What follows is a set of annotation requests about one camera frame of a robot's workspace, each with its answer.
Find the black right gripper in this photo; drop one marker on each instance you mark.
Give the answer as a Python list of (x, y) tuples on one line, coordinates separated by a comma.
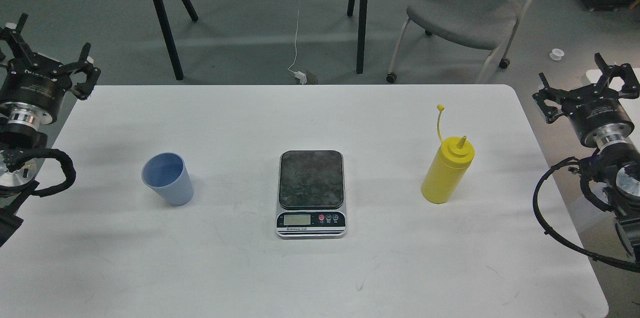
[(594, 116)]

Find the grey office chair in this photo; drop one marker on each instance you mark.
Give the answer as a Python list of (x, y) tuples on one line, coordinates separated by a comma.
[(488, 25)]

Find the yellow squeeze bottle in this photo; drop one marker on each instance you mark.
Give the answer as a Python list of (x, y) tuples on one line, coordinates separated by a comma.
[(451, 161)]

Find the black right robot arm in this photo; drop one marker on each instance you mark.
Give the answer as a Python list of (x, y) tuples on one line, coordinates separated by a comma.
[(608, 178)]

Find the white side table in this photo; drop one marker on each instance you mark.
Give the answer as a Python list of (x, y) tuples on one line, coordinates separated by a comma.
[(595, 75)]

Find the small white spool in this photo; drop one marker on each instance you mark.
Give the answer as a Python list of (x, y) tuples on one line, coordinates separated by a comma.
[(556, 54)]

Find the blue ribbed plastic cup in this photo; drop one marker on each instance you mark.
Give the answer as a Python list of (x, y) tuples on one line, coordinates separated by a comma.
[(166, 174)]

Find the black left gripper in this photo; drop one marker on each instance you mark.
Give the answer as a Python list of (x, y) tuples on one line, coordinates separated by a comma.
[(38, 87)]

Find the digital kitchen scale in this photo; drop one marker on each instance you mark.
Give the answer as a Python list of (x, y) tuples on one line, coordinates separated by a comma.
[(311, 195)]

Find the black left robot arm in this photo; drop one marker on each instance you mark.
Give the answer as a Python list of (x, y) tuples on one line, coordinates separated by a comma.
[(23, 144)]

